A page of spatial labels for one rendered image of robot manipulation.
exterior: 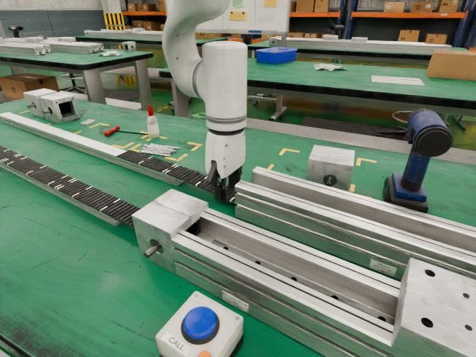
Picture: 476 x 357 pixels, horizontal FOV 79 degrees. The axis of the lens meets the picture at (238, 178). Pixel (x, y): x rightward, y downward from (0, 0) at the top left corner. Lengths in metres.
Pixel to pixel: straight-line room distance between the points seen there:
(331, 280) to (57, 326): 0.40
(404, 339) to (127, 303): 0.38
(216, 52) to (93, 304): 0.46
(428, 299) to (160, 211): 0.40
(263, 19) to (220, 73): 2.90
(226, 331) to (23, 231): 0.51
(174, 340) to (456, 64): 2.35
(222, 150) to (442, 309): 0.42
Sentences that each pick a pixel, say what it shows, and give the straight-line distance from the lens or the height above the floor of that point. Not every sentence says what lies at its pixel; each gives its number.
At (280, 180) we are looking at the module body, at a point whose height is 0.86.
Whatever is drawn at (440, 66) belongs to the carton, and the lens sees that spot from 2.48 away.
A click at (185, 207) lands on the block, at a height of 0.87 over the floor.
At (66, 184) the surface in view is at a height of 0.81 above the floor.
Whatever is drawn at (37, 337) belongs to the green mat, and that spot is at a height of 0.78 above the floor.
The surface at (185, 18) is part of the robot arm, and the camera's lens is 0.52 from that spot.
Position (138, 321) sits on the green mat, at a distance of 0.50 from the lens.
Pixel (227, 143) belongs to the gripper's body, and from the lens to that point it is 0.59.
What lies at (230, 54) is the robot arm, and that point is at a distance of 0.54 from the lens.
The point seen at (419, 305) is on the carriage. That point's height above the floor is 0.90.
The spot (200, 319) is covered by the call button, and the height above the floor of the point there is 0.85.
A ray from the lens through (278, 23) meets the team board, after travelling 3.38.
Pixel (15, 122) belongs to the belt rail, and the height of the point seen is 0.80.
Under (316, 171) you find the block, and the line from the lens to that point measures 0.71.
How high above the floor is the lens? 1.18
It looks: 30 degrees down
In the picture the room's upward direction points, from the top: straight up
